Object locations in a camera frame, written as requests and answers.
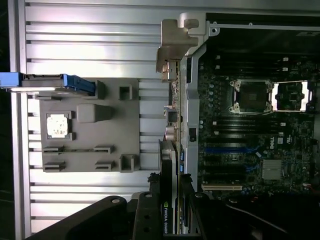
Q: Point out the metal socket cover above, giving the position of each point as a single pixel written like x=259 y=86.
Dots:
x=303 y=96

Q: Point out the blue expansion slot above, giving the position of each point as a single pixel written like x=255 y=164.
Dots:
x=230 y=150

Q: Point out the open black PC case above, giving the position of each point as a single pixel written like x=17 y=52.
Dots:
x=192 y=100

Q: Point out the silver CPU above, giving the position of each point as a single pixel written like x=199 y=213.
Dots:
x=57 y=125

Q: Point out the silver chipset heat sink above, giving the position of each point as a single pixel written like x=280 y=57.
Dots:
x=272 y=169

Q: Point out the hard disk in blue caddy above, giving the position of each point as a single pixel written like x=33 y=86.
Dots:
x=50 y=81

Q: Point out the green Dell motherboard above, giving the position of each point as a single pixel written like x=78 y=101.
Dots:
x=295 y=140

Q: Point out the white expansion slot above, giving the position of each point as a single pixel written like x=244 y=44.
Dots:
x=221 y=188

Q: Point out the CPU socket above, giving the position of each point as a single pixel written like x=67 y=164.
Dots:
x=251 y=96

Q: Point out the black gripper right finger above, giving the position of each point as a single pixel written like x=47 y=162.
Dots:
x=200 y=220

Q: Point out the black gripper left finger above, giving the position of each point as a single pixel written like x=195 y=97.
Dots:
x=147 y=220

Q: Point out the grey plastic parts rack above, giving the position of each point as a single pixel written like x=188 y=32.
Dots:
x=107 y=135

